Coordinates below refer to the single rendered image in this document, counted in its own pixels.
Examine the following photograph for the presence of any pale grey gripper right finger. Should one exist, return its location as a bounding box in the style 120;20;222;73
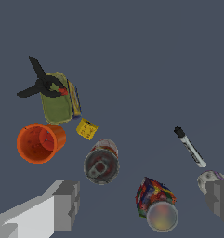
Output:
204;179;224;230

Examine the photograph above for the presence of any red soup can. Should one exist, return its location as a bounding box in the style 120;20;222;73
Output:
83;139;121;186

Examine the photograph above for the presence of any green rectangular food tin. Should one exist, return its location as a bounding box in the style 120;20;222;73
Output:
40;72;84;125

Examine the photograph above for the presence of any small yellow cube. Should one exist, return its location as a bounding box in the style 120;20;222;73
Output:
75;117;99;141

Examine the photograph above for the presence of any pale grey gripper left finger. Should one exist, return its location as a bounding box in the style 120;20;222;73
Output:
0;179;81;238

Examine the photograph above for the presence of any colourful chips can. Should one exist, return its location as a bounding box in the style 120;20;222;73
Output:
135;176;180;233

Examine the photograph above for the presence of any white marker black cap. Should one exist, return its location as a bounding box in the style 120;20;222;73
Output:
173;126;208;169

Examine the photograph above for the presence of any white purple round object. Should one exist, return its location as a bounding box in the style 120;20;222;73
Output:
196;169;224;196

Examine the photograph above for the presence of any orange plastic cup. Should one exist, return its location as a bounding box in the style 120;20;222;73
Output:
16;122;67;165

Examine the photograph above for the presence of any black spring clamp red tip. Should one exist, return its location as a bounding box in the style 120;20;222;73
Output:
16;55;69;99

